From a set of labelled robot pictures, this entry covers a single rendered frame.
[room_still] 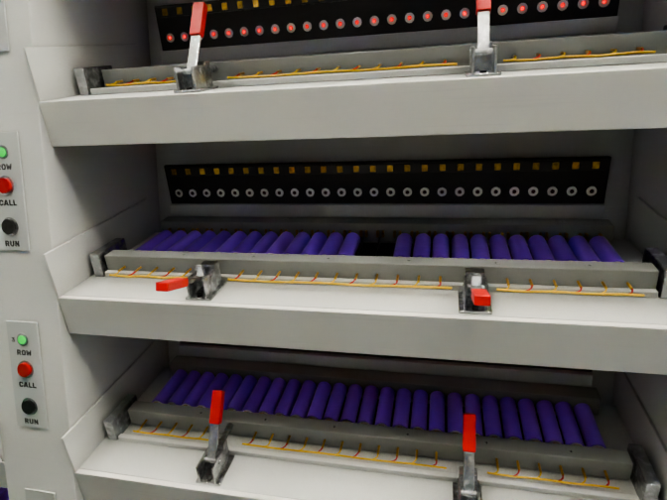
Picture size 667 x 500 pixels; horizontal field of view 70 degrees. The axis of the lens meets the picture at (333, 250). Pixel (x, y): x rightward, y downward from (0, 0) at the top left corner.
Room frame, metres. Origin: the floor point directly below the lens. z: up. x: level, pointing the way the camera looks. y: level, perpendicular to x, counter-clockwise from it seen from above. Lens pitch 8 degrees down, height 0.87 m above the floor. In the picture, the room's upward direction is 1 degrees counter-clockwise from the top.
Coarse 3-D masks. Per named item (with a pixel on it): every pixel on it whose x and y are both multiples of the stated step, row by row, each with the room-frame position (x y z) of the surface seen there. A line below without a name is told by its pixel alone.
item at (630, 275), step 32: (128, 256) 0.53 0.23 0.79; (160, 256) 0.52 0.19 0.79; (192, 256) 0.51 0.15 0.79; (224, 256) 0.51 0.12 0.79; (256, 256) 0.50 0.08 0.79; (288, 256) 0.50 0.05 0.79; (320, 256) 0.49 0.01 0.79; (352, 256) 0.48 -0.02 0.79; (384, 256) 0.48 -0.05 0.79; (448, 288) 0.44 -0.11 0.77; (640, 288) 0.42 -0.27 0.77
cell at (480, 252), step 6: (480, 234) 0.53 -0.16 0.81; (474, 240) 0.52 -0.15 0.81; (480, 240) 0.51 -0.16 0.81; (474, 246) 0.50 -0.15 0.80; (480, 246) 0.50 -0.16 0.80; (486, 246) 0.50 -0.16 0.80; (474, 252) 0.49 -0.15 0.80; (480, 252) 0.48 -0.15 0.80; (486, 252) 0.49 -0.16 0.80; (474, 258) 0.48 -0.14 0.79; (480, 258) 0.47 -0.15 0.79; (486, 258) 0.47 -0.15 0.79
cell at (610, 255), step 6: (594, 240) 0.50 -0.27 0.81; (600, 240) 0.49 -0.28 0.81; (606, 240) 0.49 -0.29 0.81; (594, 246) 0.49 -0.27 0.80; (600, 246) 0.48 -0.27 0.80; (606, 246) 0.48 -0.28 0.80; (600, 252) 0.47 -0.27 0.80; (606, 252) 0.46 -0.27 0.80; (612, 252) 0.46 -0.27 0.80; (600, 258) 0.47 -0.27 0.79; (606, 258) 0.46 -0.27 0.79; (612, 258) 0.45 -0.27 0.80; (618, 258) 0.45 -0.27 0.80
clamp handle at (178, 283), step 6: (198, 270) 0.47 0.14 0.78; (198, 276) 0.47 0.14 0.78; (204, 276) 0.47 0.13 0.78; (156, 282) 0.41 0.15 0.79; (162, 282) 0.41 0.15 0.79; (168, 282) 0.41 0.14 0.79; (174, 282) 0.41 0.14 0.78; (180, 282) 0.42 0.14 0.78; (186, 282) 0.43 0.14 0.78; (192, 282) 0.44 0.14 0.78; (156, 288) 0.40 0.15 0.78; (162, 288) 0.40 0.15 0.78; (168, 288) 0.40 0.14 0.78; (174, 288) 0.41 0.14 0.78; (180, 288) 0.42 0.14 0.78
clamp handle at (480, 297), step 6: (474, 276) 0.41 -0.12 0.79; (480, 276) 0.41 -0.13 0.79; (474, 282) 0.41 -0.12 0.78; (474, 288) 0.40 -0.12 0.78; (480, 288) 0.40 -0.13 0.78; (474, 294) 0.35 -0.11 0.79; (480, 294) 0.35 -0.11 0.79; (486, 294) 0.35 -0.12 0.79; (474, 300) 0.35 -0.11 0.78; (480, 300) 0.35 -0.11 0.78; (486, 300) 0.34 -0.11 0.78; (486, 306) 0.34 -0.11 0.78
